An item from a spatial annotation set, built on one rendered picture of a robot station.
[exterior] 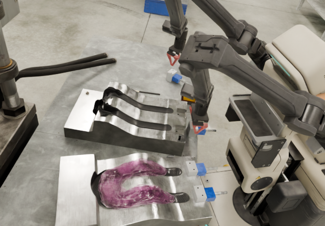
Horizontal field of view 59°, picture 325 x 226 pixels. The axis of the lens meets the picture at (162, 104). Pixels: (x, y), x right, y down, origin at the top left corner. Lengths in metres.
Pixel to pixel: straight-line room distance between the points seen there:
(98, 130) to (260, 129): 0.63
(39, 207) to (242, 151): 0.85
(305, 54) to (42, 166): 1.00
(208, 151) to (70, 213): 1.60
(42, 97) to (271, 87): 2.23
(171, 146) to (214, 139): 1.32
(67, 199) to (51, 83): 1.98
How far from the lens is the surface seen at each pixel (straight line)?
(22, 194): 1.15
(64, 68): 1.47
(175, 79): 1.57
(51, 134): 1.30
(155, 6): 4.26
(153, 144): 1.19
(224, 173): 1.92
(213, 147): 2.41
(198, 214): 1.04
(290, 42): 1.04
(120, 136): 1.19
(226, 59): 0.70
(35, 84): 2.87
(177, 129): 1.25
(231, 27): 1.12
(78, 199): 0.97
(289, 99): 0.83
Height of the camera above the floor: 1.75
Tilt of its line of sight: 41 degrees down
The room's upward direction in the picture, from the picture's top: 11 degrees clockwise
